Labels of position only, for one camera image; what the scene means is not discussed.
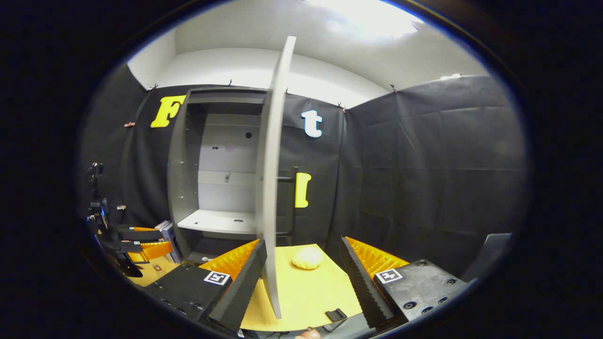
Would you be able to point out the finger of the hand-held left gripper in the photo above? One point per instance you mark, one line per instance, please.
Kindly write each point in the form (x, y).
(118, 246)
(141, 234)

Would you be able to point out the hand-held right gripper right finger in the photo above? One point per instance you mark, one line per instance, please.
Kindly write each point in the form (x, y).
(360, 287)

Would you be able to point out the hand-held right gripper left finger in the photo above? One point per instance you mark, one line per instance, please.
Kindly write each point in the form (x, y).
(242, 292)

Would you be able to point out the gray cabinet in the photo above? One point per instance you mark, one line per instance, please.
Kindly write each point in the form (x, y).
(179, 188)

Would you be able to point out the white cabinet shelf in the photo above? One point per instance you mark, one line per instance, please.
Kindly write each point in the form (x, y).
(212, 221)

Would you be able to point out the white book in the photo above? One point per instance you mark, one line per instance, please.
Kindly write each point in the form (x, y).
(161, 225)

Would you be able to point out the lavender book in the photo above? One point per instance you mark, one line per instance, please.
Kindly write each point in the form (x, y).
(175, 245)

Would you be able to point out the black table clamp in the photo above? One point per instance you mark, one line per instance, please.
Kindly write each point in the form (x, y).
(335, 314)

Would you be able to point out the pale yellow round bun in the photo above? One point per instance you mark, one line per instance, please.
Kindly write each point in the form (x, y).
(307, 258)

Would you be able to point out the black backdrop cloth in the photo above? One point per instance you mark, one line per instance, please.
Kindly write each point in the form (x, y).
(424, 179)

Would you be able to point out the gray rounded panel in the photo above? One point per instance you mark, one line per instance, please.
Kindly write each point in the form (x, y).
(487, 256)

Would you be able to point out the small ceiling light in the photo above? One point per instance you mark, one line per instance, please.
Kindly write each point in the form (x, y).
(451, 76)

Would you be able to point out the long ceiling light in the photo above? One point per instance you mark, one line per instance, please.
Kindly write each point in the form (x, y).
(372, 16)

